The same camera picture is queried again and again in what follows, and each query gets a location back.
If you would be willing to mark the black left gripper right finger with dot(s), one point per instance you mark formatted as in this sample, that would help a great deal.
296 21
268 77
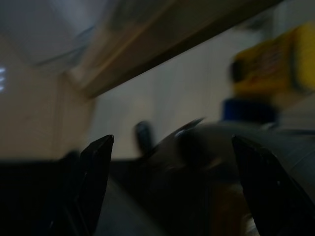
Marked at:
270 186

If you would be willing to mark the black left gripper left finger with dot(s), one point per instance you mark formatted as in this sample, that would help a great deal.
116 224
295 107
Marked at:
96 177

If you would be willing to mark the yellow box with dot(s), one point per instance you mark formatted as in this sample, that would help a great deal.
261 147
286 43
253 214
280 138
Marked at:
273 59

